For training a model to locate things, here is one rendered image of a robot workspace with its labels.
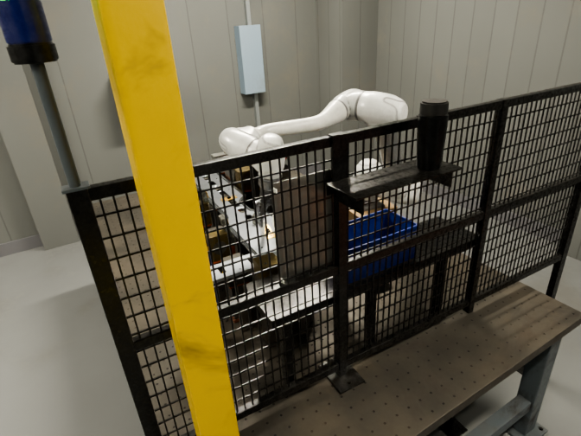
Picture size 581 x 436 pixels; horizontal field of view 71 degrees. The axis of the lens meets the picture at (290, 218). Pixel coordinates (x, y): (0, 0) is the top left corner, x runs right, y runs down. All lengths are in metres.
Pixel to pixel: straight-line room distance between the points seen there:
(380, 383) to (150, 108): 1.14
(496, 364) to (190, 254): 1.17
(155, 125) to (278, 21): 4.13
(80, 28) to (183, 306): 3.53
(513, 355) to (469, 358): 0.16
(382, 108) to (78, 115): 3.09
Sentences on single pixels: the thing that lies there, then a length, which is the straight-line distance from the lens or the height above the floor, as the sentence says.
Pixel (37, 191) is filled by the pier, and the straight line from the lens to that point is 4.26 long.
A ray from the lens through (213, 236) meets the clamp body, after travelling 1.68.
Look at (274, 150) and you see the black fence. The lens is 0.97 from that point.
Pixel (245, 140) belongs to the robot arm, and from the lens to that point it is 1.54.
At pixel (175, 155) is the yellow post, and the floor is 1.61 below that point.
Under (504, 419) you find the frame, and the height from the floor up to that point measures 0.23.
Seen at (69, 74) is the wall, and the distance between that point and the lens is 4.22.
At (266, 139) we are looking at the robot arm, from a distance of 1.46.
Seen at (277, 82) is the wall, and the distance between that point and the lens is 4.84.
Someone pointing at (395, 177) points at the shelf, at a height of 1.43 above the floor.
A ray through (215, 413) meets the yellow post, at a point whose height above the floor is 0.94.
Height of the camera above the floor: 1.82
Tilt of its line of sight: 26 degrees down
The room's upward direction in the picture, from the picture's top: 4 degrees counter-clockwise
